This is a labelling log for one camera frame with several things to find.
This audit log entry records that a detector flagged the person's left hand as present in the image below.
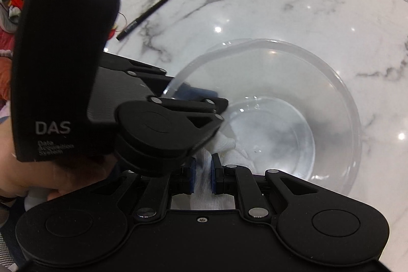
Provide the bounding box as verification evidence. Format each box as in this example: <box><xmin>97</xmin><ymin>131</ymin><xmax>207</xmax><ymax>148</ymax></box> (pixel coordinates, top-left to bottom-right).
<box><xmin>0</xmin><ymin>128</ymin><xmax>121</xmax><ymax>200</ymax></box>

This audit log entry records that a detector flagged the white cloth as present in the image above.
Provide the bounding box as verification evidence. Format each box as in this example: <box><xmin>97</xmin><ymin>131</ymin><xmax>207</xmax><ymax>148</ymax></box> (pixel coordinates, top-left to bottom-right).
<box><xmin>188</xmin><ymin>128</ymin><xmax>256</xmax><ymax>212</ymax></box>

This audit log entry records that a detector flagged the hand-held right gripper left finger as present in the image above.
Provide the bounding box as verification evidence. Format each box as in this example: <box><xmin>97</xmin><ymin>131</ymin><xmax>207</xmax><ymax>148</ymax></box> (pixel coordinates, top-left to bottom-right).
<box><xmin>76</xmin><ymin>157</ymin><xmax>196</xmax><ymax>222</ymax></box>

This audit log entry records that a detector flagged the black pen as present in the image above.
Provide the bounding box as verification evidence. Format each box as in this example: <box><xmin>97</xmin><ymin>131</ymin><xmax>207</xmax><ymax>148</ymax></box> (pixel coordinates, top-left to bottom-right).
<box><xmin>116</xmin><ymin>0</ymin><xmax>173</xmax><ymax>41</ymax></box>

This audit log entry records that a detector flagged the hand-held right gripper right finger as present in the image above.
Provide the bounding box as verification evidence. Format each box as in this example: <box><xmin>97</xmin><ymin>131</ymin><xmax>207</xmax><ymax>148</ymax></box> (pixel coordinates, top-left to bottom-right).
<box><xmin>211</xmin><ymin>152</ymin><xmax>322</xmax><ymax>222</ymax></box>

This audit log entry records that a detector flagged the red patterned cloth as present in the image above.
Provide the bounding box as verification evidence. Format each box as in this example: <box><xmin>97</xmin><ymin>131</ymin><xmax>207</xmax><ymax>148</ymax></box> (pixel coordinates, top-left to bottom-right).
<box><xmin>0</xmin><ymin>30</ymin><xmax>16</xmax><ymax>100</ymax></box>

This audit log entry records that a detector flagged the clear plastic bowl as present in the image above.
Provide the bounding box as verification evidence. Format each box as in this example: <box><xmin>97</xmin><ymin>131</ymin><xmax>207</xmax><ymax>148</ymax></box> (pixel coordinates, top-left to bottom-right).
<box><xmin>162</xmin><ymin>38</ymin><xmax>362</xmax><ymax>196</ymax></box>

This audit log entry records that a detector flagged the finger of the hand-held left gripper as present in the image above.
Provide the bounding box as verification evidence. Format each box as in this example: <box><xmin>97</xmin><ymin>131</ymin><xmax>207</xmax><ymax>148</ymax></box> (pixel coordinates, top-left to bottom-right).
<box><xmin>102</xmin><ymin>52</ymin><xmax>220</xmax><ymax>100</ymax></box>
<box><xmin>148</xmin><ymin>96</ymin><xmax>229</xmax><ymax>153</ymax></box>

